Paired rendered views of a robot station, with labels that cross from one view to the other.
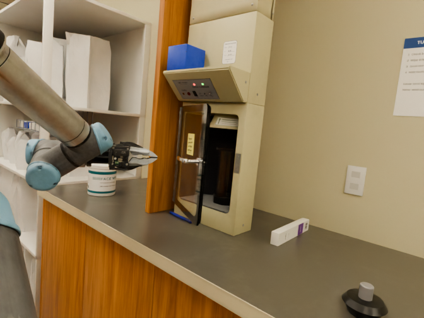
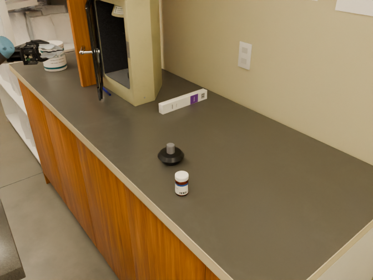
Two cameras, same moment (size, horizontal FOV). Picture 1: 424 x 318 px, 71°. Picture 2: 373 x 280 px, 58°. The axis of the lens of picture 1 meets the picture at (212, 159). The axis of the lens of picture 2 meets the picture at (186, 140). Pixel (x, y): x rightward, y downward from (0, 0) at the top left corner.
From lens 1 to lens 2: 0.75 m
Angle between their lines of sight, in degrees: 27
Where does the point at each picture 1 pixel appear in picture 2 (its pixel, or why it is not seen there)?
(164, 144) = (84, 28)
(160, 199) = (91, 75)
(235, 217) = (133, 93)
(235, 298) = (97, 150)
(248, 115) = (130, 7)
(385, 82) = not seen: outside the picture
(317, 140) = (220, 15)
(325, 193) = (227, 65)
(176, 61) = not seen: outside the picture
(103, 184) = (53, 61)
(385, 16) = not seen: outside the picture
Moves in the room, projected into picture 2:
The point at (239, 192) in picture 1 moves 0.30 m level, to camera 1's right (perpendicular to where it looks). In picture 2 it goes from (133, 73) to (201, 77)
